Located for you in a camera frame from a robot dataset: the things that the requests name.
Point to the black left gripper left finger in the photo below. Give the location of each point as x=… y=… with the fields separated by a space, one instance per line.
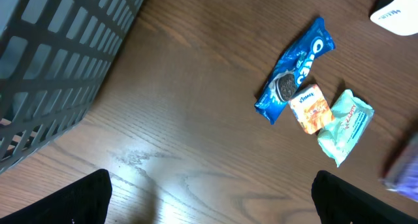
x=84 y=201

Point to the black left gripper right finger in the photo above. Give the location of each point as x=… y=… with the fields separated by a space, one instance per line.
x=337 y=201

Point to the purple sanitary pad pack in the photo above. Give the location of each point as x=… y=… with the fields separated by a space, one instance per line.
x=400 y=174

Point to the green wet tissue pack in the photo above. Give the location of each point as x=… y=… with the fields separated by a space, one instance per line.
x=352 y=116

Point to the orange tissue pack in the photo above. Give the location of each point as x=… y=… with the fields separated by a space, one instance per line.
x=311 y=109

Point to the blue oreo cookie pack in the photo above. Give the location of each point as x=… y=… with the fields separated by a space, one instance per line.
x=292 y=69

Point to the grey plastic mesh basket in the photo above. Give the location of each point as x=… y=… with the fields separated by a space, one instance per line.
x=55 y=55

